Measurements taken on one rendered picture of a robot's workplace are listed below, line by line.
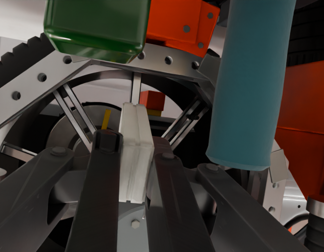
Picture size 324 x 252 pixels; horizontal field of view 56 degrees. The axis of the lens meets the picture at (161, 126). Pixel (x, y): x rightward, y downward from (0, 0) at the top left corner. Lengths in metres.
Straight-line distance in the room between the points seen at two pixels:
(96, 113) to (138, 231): 0.67
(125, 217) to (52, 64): 0.25
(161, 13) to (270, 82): 0.20
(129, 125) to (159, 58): 0.34
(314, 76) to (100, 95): 4.02
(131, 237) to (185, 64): 0.28
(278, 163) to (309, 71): 0.28
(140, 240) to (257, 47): 0.27
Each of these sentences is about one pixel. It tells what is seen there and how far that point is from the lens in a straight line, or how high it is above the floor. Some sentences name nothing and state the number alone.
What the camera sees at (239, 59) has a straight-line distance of 0.41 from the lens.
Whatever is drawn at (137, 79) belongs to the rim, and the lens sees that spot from 0.58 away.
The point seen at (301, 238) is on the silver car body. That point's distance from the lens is 3.57.
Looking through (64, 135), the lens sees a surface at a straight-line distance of 0.99.
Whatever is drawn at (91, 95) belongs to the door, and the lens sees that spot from 4.59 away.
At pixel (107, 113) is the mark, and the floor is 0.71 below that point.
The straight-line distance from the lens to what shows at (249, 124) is 0.39.
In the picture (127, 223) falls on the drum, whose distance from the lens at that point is 0.35.
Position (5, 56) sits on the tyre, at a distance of 0.58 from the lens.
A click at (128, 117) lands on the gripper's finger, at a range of 0.17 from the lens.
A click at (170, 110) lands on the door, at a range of 4.80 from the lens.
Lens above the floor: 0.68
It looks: 3 degrees up
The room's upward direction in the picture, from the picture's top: 172 degrees counter-clockwise
